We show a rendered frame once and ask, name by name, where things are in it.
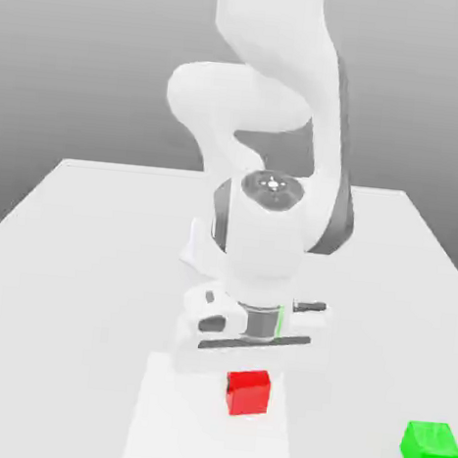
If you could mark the small red cube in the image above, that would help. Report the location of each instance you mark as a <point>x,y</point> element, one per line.
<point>247,394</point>

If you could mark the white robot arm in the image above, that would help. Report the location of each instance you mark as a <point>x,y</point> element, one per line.
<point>264,232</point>

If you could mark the small green cube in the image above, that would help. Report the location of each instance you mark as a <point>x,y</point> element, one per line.
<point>428,453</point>

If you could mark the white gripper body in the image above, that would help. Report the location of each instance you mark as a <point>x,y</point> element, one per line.
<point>240,358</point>

